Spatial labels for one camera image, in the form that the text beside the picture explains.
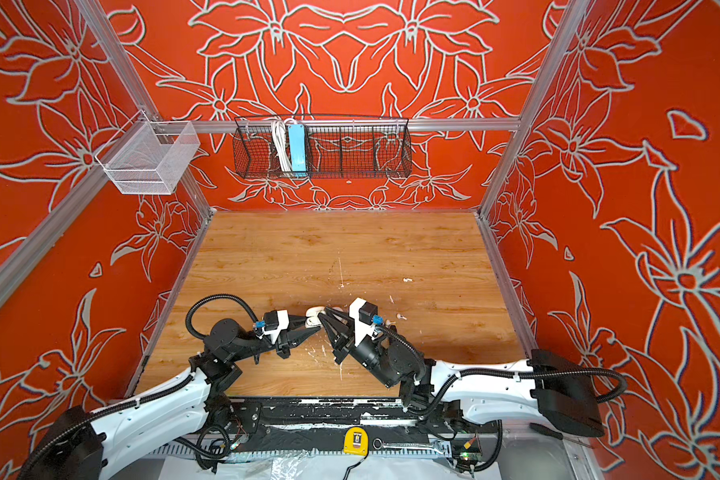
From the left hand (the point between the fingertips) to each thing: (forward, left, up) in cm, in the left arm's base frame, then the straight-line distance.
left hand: (316, 321), depth 68 cm
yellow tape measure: (-21, -10, -19) cm, 30 cm away
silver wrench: (-21, -16, -21) cm, 34 cm away
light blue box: (+50, +12, +14) cm, 53 cm away
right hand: (-2, -1, +7) cm, 7 cm away
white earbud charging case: (0, +1, +2) cm, 2 cm away
